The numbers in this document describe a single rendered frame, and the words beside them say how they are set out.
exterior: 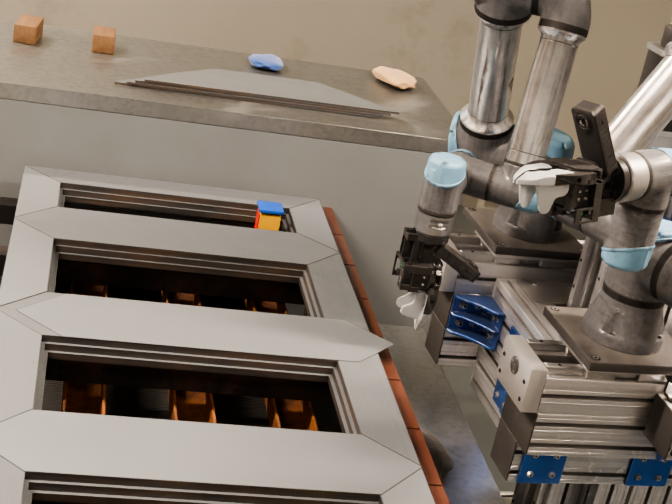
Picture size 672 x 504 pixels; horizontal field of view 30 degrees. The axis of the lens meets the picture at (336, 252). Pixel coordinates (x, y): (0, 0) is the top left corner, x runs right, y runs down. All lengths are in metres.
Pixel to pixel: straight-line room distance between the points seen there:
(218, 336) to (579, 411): 0.70
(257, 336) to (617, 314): 0.69
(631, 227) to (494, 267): 0.80
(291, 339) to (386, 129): 0.93
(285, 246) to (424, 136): 0.56
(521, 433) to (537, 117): 0.60
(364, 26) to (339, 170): 2.43
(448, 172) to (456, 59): 3.44
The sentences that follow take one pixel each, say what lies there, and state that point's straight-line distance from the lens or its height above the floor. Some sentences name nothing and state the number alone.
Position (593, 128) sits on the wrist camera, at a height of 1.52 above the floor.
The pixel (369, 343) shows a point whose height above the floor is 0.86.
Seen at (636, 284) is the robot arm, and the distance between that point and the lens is 2.30.
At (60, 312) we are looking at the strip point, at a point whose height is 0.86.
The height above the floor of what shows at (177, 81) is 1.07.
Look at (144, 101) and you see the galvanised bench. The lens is 3.14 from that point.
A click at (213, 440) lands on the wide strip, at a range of 2.12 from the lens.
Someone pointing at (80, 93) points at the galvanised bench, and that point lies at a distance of 3.14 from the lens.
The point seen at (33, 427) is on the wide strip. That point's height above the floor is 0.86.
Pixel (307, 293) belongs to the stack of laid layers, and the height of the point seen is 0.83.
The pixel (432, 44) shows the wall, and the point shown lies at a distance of 5.73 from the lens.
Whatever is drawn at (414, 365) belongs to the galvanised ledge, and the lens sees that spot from 2.88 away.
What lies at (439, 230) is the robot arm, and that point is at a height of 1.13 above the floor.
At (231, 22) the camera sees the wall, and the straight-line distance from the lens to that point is 5.50.
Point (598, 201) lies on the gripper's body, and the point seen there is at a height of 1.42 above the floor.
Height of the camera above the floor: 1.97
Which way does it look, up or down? 22 degrees down
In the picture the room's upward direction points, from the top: 11 degrees clockwise
